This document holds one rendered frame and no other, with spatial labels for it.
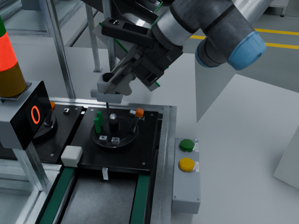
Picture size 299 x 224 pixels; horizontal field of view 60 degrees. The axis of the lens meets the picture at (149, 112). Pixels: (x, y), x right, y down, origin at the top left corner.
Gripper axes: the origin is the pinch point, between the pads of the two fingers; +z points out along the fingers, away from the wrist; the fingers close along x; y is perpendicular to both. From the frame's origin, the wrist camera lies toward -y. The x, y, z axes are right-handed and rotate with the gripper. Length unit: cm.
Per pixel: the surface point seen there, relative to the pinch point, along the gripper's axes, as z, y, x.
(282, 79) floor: 0, 175, 193
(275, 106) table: -16, 64, 34
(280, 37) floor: -18, 195, 302
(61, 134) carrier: 24.1, 0.6, -2.0
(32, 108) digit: 1.0, -10.8, -19.1
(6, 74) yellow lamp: -4.6, -17.0, -20.9
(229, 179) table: -1.4, 46.4, -4.5
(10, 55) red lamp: -7.1, -18.1, -19.3
